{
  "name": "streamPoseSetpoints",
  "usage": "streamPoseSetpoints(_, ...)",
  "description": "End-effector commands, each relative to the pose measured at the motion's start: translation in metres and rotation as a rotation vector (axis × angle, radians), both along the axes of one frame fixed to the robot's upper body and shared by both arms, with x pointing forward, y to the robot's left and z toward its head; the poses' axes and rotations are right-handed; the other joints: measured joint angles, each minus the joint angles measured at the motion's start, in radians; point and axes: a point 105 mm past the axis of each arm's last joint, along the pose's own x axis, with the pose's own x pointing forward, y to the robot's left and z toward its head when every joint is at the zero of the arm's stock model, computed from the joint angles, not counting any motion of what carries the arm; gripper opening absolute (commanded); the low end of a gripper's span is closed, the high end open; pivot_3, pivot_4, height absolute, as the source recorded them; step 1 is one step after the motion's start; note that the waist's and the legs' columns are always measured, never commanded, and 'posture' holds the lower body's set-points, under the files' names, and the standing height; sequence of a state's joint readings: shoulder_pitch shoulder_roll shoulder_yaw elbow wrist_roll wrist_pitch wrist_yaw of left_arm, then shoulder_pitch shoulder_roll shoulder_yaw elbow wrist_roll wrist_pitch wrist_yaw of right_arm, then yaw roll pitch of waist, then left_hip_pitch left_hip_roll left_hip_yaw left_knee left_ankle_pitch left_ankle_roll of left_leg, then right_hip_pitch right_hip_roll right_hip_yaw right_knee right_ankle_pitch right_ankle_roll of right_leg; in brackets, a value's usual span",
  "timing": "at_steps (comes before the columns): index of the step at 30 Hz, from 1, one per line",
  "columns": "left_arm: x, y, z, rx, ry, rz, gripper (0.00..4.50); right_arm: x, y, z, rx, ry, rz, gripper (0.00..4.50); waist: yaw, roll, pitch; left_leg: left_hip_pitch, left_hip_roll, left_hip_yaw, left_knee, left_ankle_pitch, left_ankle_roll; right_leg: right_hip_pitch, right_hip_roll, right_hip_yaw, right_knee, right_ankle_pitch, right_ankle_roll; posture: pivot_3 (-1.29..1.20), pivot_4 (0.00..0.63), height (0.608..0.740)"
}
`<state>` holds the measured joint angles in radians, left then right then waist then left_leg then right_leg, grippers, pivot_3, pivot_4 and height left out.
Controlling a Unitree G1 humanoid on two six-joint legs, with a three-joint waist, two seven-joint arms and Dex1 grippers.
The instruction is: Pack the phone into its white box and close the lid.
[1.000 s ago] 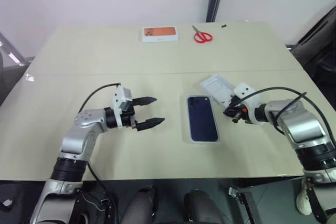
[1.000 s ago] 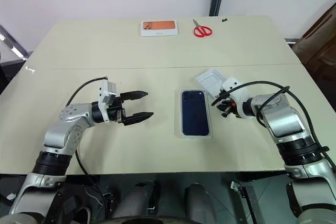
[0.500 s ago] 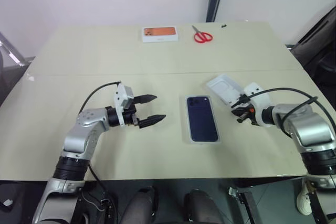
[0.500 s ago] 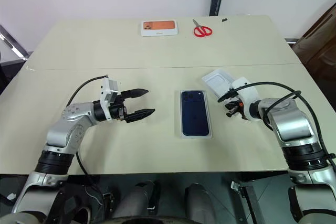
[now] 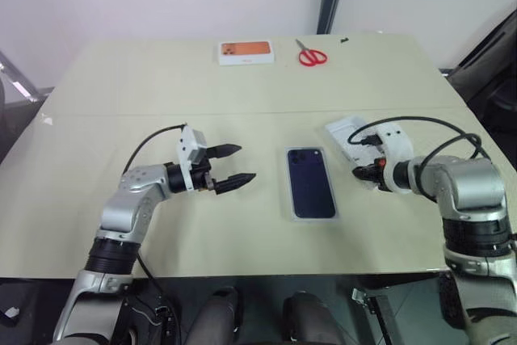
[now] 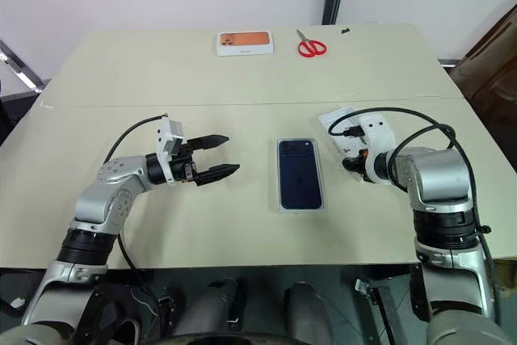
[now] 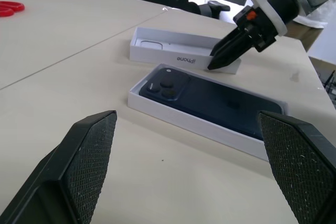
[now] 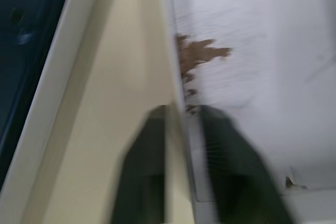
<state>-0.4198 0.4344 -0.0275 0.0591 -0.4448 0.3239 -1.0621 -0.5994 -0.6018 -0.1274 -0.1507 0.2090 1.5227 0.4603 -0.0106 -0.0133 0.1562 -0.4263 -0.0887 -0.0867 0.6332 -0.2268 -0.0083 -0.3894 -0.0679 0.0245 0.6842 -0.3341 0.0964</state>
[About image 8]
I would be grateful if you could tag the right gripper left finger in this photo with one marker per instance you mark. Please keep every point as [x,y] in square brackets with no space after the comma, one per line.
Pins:
[141,171]

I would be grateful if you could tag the dark blue smartphone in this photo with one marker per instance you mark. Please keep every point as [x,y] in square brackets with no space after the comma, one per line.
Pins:
[26,51]

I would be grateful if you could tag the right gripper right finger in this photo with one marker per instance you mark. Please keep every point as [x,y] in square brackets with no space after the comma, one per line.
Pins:
[236,171]

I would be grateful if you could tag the white box lid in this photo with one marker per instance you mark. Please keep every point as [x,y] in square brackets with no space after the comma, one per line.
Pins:
[262,51]

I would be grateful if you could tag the white phone box base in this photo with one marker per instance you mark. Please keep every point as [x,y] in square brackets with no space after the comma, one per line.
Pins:
[52,77]

